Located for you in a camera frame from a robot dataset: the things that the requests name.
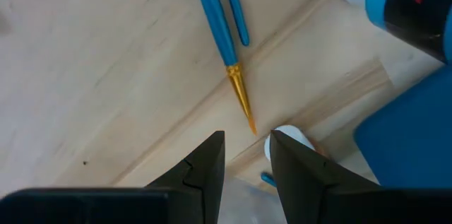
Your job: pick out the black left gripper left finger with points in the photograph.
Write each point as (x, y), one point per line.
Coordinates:
(201, 181)

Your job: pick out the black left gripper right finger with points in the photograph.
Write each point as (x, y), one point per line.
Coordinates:
(303, 181)

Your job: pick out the large teal plastic tray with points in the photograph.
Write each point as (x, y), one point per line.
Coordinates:
(416, 139)

